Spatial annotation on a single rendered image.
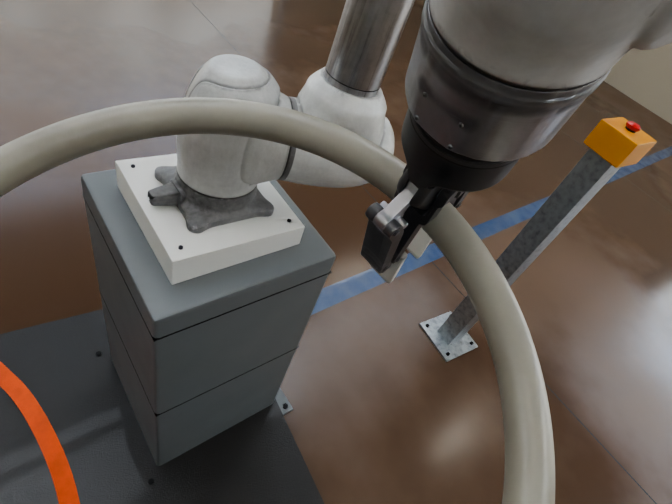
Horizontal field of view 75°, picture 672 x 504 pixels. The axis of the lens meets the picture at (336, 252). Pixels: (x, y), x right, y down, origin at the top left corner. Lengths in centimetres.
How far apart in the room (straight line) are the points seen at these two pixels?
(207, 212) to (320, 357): 102
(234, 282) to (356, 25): 49
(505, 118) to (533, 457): 21
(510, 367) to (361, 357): 149
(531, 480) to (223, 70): 66
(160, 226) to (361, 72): 44
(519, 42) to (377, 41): 57
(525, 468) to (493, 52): 24
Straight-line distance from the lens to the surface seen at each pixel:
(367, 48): 75
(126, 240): 91
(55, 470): 155
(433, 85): 23
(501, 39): 19
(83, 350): 170
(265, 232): 87
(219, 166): 78
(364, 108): 77
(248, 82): 74
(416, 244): 46
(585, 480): 210
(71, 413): 161
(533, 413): 33
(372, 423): 170
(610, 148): 143
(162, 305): 82
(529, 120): 22
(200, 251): 81
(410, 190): 30
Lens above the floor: 147
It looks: 45 degrees down
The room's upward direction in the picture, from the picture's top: 23 degrees clockwise
